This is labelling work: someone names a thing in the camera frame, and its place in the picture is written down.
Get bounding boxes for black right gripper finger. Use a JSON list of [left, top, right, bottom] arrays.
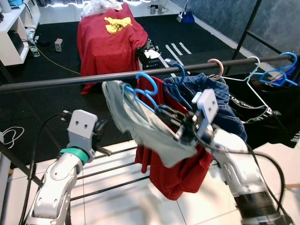
[[162, 117, 184, 137], [156, 105, 181, 124]]

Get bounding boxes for black T-shirt white print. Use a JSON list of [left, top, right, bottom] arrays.
[[220, 73, 300, 150]]

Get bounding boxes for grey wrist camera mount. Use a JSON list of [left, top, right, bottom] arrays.
[[67, 110, 98, 151], [191, 89, 219, 129]]

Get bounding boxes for white plastic hanger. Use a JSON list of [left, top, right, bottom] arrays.
[[224, 56, 270, 111]]

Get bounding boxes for blue plastic hanger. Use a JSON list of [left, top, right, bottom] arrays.
[[274, 52, 300, 78], [257, 69, 299, 88], [164, 62, 193, 111], [123, 72, 160, 115]]

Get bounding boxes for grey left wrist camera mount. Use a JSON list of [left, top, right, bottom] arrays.
[[67, 110, 98, 151]]

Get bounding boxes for white shelf unit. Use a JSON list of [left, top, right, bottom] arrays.
[[0, 0, 40, 66]]

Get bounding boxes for yellow cloth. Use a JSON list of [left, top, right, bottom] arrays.
[[104, 16, 133, 34]]

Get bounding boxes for white fluffy cloth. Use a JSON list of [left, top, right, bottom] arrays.
[[83, 0, 123, 17]]

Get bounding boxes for red cloth cover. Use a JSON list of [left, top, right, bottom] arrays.
[[76, 2, 150, 94]]

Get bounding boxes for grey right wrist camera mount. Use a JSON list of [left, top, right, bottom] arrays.
[[191, 89, 219, 129]]

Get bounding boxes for black metal clothes rack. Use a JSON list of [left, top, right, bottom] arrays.
[[0, 0, 300, 207]]

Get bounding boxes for blue denim shorts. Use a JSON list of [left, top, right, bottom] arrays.
[[176, 73, 248, 141]]

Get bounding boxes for red shirt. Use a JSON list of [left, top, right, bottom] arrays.
[[135, 77, 214, 201]]

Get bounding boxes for black white machine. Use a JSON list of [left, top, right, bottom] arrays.
[[136, 38, 162, 71]]

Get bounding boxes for pink hanger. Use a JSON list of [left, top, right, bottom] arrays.
[[208, 59, 225, 81]]

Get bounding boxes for grey T-shirt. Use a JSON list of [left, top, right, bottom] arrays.
[[102, 80, 197, 168]]

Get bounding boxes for small grey device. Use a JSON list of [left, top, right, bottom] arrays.
[[54, 38, 64, 52]]

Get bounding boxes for small blue appliance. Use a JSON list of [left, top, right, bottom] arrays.
[[177, 10, 195, 23]]

